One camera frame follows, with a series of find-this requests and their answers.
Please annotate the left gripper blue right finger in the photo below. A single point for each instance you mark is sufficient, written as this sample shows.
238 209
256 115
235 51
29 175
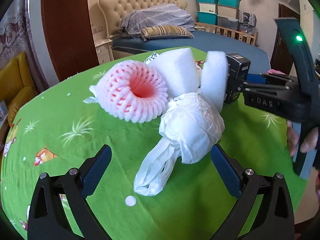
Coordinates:
274 219

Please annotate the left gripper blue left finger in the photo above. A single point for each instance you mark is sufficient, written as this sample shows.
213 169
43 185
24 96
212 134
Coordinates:
47 218

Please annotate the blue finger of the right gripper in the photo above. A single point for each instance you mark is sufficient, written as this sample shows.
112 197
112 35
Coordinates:
264 90
256 79

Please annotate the black small carton box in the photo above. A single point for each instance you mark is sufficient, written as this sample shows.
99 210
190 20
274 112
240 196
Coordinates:
238 70

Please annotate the white foam sheet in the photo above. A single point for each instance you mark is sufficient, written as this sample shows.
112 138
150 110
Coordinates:
214 78

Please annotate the white plastic bag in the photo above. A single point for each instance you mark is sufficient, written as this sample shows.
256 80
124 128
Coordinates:
189 128

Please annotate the large white foam block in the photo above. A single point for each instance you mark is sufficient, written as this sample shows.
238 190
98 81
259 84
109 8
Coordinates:
178 69

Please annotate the pink foam fruit net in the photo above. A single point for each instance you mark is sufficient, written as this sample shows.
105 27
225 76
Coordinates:
131 91

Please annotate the pink lined trash bin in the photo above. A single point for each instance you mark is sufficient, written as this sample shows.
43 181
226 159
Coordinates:
273 71

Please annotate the dark red room door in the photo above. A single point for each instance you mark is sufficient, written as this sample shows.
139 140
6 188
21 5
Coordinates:
281 59

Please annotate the blue mattress bed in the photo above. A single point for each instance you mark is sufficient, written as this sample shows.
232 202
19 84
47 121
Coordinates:
203 41

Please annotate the houndstooth bag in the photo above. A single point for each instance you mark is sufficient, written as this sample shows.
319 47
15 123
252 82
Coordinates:
247 18

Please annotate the grey clear storage bin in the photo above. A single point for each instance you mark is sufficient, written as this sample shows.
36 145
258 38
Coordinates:
230 23

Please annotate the beige storage bin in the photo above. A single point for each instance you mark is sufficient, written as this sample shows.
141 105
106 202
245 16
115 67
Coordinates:
228 12

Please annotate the teal storage bin lower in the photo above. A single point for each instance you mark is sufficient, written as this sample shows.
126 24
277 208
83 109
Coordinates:
207 17

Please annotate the green cartoon tablecloth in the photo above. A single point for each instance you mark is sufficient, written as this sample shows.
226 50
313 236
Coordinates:
57 131

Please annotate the teal storage bin top right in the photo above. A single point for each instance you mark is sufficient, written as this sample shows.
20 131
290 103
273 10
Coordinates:
230 3

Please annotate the white storage bin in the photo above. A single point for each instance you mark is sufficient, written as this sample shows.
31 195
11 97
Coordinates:
208 7

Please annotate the striped brown pillow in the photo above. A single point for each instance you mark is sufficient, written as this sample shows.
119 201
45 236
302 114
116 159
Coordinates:
156 32

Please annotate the lavender striped duvet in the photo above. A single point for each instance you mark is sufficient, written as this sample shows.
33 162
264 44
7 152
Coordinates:
160 15

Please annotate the yellow leather armchair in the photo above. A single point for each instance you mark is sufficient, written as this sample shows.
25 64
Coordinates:
17 85

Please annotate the cream nightstand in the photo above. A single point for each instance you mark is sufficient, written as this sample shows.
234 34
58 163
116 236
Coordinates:
103 49

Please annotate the beige tufted headboard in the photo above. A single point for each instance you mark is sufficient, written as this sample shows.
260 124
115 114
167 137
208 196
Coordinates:
114 10

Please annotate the lace patterned curtain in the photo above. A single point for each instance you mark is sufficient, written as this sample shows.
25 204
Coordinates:
15 32

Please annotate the wooden crib rail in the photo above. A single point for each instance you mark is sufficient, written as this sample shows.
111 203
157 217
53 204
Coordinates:
226 32

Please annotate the dark red door frame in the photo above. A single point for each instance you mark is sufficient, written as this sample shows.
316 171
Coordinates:
68 35

